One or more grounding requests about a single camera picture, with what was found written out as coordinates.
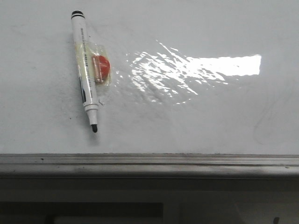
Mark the red round magnet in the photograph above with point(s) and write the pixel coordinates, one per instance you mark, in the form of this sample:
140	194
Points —
101	68

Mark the white whiteboard marker pen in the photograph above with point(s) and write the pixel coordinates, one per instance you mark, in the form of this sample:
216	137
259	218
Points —
85	68

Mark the white whiteboard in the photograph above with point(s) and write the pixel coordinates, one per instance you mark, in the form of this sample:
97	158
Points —
187	76

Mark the aluminium whiteboard frame rail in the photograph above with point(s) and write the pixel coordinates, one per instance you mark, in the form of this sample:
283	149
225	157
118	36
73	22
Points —
210	166

